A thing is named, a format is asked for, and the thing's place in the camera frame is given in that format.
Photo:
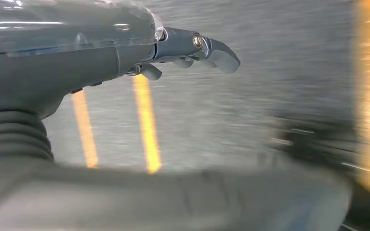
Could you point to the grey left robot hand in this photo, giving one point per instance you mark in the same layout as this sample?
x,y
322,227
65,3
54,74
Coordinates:
x,y
60,63

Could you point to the yellow floor tape square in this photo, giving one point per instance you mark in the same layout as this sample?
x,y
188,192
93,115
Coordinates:
x,y
146,127

